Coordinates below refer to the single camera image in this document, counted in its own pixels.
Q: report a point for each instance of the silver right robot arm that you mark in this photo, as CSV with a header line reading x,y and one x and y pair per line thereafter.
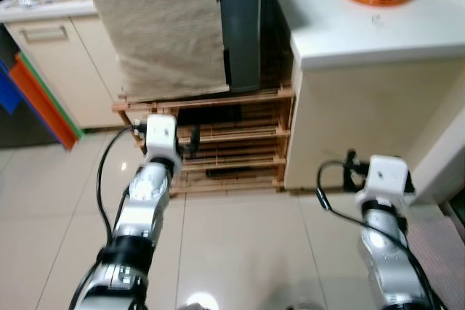
x,y
385,252

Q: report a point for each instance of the blue board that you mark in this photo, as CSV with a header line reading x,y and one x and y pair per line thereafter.
x,y
7,88

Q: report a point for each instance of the black flat box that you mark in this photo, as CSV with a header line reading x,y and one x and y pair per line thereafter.
x,y
214,115

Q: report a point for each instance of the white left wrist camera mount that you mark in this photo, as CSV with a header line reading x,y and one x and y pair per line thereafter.
x,y
161,132

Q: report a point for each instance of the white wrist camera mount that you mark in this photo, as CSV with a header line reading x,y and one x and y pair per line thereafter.
x,y
161,132
385,176

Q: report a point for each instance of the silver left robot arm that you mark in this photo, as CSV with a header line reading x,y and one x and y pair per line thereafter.
x,y
142,194

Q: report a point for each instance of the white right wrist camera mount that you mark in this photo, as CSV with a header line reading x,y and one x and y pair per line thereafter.
x,y
385,176

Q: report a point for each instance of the orange board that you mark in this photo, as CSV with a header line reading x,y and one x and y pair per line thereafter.
x,y
43,103

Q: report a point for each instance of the wooden slatted rack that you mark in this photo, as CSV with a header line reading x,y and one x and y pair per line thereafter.
x,y
254,96

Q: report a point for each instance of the white counter cabinet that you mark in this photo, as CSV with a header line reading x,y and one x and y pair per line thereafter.
x,y
363,121

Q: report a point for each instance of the cream kitchen cabinet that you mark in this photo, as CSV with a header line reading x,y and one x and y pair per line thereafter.
x,y
58,78

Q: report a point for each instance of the beige cloth fridge cover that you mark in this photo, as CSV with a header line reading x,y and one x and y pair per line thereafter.
x,y
160,27

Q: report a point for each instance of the grey floor mat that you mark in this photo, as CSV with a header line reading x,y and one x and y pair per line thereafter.
x,y
443,266

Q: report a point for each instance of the green board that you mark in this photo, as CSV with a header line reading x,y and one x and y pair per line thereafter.
x,y
51,93

